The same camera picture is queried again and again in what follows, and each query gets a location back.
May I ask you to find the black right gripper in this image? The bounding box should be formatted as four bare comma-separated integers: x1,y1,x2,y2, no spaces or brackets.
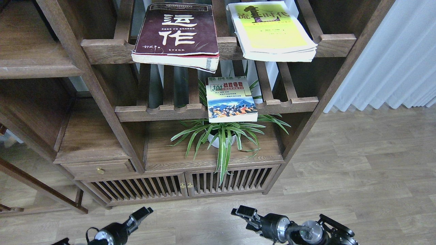
231,205,290,243

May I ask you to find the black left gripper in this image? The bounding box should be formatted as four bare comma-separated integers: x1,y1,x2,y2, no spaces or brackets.
87,207,154,245

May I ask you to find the white book with colourful picture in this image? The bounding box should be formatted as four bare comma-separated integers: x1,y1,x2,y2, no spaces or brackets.
206,76,258,124

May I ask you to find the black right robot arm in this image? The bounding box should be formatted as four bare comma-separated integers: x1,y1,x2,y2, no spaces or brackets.
231,205,358,245

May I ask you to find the green spider plant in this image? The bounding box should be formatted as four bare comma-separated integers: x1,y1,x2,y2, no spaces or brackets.
166,61,292,186

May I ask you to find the dark wooden bookshelf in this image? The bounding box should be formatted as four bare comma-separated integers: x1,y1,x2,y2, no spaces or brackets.
1,0,394,208

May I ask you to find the yellow green book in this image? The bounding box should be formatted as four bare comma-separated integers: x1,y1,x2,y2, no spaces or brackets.
227,1,317,62

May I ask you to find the dark maroon book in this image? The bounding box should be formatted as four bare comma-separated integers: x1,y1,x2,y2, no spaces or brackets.
132,2,219,73

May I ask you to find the white pleated curtain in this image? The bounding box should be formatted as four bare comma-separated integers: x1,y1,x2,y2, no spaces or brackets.
324,0,436,113

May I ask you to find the dark wooden side frame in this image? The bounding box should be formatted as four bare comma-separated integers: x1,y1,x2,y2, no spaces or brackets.
0,124,89,217

